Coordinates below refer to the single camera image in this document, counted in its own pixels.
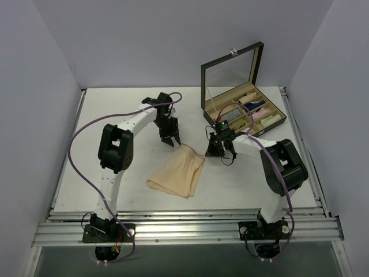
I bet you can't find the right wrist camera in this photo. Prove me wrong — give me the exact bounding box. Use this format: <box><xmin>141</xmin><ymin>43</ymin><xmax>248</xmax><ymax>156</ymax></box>
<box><xmin>214</xmin><ymin>120</ymin><xmax>232</xmax><ymax>137</ymax></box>

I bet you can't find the white pink rolled cloth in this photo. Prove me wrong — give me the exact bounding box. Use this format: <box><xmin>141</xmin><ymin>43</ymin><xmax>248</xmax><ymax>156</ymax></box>
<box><xmin>246</xmin><ymin>129</ymin><xmax>254</xmax><ymax>136</ymax></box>

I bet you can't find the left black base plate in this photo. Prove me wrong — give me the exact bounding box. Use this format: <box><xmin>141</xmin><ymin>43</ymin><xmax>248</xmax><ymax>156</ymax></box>
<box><xmin>82</xmin><ymin>223</ymin><xmax>136</xmax><ymax>244</ymax></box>

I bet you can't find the cream rolled cloth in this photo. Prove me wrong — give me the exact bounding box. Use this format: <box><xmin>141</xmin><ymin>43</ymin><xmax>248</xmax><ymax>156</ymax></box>
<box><xmin>260</xmin><ymin>114</ymin><xmax>281</xmax><ymax>128</ymax></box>

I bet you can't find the aluminium front rail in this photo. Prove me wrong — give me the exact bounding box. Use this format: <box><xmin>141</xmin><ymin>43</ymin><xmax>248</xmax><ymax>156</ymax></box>
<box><xmin>32</xmin><ymin>218</ymin><xmax>344</xmax><ymax>247</ymax></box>

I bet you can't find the tan rolled cloth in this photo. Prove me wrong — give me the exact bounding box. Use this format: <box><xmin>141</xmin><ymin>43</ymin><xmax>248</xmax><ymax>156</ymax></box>
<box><xmin>230</xmin><ymin>119</ymin><xmax>246</xmax><ymax>130</ymax></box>

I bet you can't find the right side aluminium rail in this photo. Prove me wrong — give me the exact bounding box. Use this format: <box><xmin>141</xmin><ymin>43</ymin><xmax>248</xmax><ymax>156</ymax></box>
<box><xmin>279</xmin><ymin>87</ymin><xmax>332</xmax><ymax>217</ymax></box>

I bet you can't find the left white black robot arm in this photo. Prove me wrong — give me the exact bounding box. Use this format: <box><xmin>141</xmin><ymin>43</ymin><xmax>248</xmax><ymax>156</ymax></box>
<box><xmin>90</xmin><ymin>92</ymin><xmax>181</xmax><ymax>242</ymax></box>

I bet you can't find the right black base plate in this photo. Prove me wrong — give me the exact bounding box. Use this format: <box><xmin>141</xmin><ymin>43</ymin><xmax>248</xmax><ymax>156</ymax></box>
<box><xmin>238</xmin><ymin>220</ymin><xmax>290</xmax><ymax>241</ymax></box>

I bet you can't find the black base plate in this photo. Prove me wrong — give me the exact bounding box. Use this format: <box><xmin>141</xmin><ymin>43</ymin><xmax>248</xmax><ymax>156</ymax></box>
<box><xmin>238</xmin><ymin>220</ymin><xmax>290</xmax><ymax>241</ymax></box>
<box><xmin>82</xmin><ymin>223</ymin><xmax>136</xmax><ymax>244</ymax></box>

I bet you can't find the beige underwear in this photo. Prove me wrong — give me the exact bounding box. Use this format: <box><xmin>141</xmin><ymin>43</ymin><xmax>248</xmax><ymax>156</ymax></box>
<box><xmin>146</xmin><ymin>144</ymin><xmax>206</xmax><ymax>199</ymax></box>

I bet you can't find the navy rolled cloth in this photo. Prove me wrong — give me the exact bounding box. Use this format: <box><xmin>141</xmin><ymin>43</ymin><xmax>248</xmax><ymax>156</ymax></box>
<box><xmin>243</xmin><ymin>100</ymin><xmax>265</xmax><ymax>113</ymax></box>

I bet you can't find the beige rolled cloth top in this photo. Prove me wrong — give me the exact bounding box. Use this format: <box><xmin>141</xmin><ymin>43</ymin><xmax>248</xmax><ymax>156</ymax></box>
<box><xmin>238</xmin><ymin>92</ymin><xmax>257</xmax><ymax>104</ymax></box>

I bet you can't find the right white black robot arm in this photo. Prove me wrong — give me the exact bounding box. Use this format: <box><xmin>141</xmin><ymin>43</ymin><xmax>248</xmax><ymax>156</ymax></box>
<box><xmin>206</xmin><ymin>132</ymin><xmax>308</xmax><ymax>238</ymax></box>

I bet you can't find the grey striped rolled cloth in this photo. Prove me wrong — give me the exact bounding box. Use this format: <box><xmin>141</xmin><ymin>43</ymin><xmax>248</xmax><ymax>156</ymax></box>
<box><xmin>220</xmin><ymin>109</ymin><xmax>243</xmax><ymax>122</ymax></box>

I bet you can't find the black compartment storage box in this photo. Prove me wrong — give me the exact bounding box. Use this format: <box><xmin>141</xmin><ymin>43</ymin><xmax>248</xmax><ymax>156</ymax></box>
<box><xmin>201</xmin><ymin>42</ymin><xmax>287</xmax><ymax>137</ymax></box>

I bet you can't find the aluminium rail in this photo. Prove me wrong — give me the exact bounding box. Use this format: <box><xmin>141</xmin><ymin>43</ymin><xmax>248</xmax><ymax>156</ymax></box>
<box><xmin>32</xmin><ymin>218</ymin><xmax>344</xmax><ymax>247</ymax></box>
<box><xmin>279</xmin><ymin>87</ymin><xmax>332</xmax><ymax>217</ymax></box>

